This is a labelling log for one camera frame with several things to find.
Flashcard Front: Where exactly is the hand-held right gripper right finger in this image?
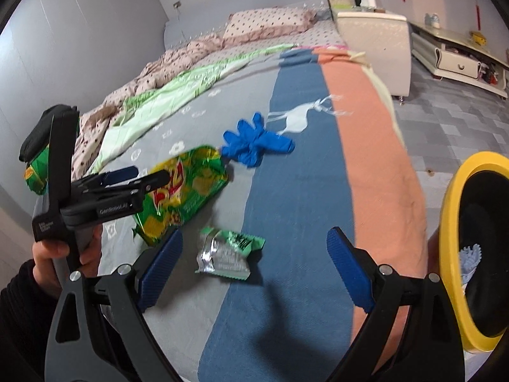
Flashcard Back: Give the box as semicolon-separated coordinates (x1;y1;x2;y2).
326;227;466;382

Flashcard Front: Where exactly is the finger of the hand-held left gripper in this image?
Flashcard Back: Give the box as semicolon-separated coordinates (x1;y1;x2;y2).
73;166;138;192
80;170;170;204

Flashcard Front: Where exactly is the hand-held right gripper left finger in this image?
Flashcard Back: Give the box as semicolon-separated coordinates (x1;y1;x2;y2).
45;229;184;382

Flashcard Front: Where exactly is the green chip bag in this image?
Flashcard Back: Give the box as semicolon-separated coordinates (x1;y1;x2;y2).
132;144;229;247

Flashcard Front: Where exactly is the green silver snack wrapper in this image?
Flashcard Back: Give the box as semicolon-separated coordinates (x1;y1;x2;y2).
195;227;266;281

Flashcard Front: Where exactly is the blue rubber glove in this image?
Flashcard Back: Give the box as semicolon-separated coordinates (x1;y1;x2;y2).
220;112;296;168

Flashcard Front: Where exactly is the yellow black bin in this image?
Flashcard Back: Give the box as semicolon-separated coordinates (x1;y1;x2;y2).
437;152;509;354

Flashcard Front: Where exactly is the person's left forearm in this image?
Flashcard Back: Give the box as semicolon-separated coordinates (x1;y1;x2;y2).
0;260;64;382

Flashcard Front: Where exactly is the person's left hand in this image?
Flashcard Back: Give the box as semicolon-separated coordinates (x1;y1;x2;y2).
32;229;103;299

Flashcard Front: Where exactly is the black cloth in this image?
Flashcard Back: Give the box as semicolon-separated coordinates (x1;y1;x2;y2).
19;104;60;164

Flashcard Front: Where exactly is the green patterned quilt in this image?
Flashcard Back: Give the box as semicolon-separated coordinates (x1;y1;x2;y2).
89;44;297;172

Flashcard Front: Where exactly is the grey blue orange deer bedspread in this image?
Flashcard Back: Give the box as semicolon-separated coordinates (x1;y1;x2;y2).
91;46;430;382

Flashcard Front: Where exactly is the polka dot duvet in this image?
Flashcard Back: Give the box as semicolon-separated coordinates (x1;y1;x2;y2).
73;34;227;176

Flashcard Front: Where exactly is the grey upholstered bed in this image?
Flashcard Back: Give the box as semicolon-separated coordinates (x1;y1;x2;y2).
72;0;430;382

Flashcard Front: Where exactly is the polka dot pillow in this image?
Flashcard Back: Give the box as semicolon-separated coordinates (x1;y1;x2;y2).
223;7;319;40

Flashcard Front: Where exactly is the cream bedside cabinet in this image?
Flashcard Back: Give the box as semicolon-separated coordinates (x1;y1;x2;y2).
324;0;412;104

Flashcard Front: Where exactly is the cream coffee table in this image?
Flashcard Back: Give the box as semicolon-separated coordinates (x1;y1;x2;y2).
409;20;509;100

